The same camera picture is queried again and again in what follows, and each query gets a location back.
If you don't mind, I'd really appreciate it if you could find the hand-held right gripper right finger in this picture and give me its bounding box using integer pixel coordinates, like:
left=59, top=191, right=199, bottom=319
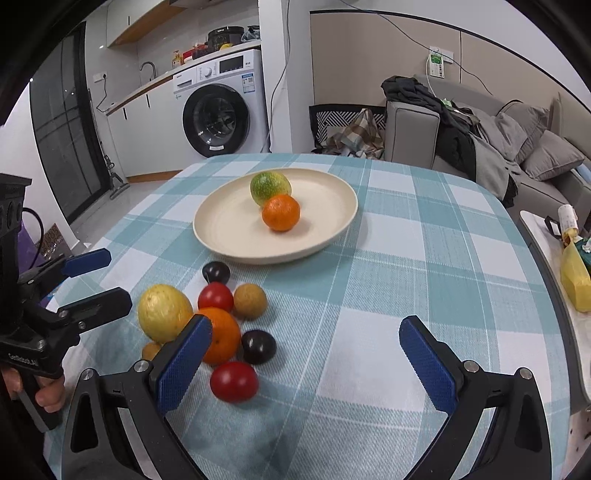
left=398, top=315, right=554, bottom=480

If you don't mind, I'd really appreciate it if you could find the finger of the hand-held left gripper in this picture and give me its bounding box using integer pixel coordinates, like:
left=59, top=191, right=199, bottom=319
left=41, top=287, right=133, bottom=344
left=17, top=248, right=112, bottom=301

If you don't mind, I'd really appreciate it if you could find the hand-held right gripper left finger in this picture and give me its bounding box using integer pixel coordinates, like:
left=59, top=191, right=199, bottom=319
left=61, top=315, right=214, bottom=480

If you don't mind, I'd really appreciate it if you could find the large orange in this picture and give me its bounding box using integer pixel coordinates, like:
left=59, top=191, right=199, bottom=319
left=194, top=307, right=242, bottom=366

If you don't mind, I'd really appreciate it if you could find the yellow passion fruit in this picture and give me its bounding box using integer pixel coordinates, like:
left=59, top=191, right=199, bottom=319
left=137, top=284, right=195, bottom=344

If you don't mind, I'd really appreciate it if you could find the red tomato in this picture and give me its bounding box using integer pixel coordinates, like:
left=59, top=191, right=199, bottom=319
left=210, top=361, right=259, bottom=403
left=198, top=282, right=234, bottom=313

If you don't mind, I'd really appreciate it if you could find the dark purple plum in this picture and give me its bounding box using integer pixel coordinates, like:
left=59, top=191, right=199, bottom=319
left=241, top=329, right=277, bottom=365
left=202, top=261, right=231, bottom=284

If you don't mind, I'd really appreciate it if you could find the cream round plate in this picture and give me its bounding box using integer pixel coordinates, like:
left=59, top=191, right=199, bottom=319
left=193, top=168, right=359, bottom=265

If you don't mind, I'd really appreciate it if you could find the person's left hand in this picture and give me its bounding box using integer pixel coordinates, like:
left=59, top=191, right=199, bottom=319
left=36, top=375, right=66, bottom=414

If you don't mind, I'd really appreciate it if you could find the brown patterned box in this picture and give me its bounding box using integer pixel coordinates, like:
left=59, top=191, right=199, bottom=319
left=39, top=224, right=77, bottom=257

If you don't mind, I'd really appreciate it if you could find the floor mop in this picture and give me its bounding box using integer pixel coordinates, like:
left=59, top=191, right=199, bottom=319
left=102, top=154, right=131, bottom=199

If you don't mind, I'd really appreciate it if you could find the teal checked tablecloth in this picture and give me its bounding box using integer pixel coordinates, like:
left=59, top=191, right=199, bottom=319
left=44, top=152, right=573, bottom=480

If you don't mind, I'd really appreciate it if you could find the dark glass door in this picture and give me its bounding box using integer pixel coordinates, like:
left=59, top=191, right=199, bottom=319
left=30, top=21, right=109, bottom=222

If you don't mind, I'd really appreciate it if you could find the white kitchen base cabinet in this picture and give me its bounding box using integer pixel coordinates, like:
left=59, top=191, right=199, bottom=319
left=106, top=74, right=190, bottom=179

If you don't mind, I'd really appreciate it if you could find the white side table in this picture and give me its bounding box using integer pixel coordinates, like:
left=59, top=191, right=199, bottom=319
left=519, top=210, right=591, bottom=416

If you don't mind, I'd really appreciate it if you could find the yellow bag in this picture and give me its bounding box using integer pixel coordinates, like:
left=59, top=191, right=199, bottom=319
left=560, top=240, right=591, bottom=312

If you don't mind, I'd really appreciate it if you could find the small orange tangerine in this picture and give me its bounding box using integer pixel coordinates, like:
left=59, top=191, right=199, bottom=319
left=262, top=194, right=301, bottom=232

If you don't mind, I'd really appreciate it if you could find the green citrus fruit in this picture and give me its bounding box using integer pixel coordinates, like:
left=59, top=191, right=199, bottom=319
left=250, top=172, right=293, bottom=208

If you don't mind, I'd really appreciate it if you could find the white bottle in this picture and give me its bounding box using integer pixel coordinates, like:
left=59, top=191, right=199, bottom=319
left=557, top=204, right=579, bottom=241

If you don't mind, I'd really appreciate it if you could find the grey blanket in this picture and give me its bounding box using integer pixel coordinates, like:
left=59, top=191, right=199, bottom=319
left=466, top=136, right=522, bottom=206

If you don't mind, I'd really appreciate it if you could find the grey sofa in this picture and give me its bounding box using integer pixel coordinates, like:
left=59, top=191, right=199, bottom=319
left=385, top=74, right=591, bottom=222

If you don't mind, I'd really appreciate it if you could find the white washing machine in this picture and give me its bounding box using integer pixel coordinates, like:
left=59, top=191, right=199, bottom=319
left=173, top=48, right=270, bottom=158

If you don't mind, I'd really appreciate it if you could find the plaid cloth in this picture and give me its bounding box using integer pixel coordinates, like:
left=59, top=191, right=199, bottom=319
left=323, top=108, right=386, bottom=160

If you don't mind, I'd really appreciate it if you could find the grey cushion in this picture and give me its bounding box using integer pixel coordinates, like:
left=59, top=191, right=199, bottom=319
left=522, top=130, right=586, bottom=182
left=496, top=99, right=552, bottom=164

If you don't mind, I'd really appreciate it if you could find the black pressure cooker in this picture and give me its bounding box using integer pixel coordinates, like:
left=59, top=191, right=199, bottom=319
left=207, top=26, right=245, bottom=52

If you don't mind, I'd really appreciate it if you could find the black patterned laundry basket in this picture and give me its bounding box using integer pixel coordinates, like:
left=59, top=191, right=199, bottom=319
left=308, top=104, right=386, bottom=160

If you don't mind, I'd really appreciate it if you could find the dark clothes pile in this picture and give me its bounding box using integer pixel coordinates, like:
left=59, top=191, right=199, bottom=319
left=381, top=75, right=476, bottom=181

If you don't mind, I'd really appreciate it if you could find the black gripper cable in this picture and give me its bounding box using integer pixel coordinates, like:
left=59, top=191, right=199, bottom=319
left=21, top=208, right=45, bottom=265

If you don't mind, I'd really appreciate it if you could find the white wall cabinet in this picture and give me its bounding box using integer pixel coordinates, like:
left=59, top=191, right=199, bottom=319
left=106, top=0, right=188, bottom=48

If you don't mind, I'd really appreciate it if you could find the black hanging cable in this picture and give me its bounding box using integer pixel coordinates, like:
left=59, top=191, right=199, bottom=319
left=269, top=0, right=289, bottom=153

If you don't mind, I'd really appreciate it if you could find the black wall cable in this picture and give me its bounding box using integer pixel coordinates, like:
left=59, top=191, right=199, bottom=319
left=339, top=0, right=495, bottom=97

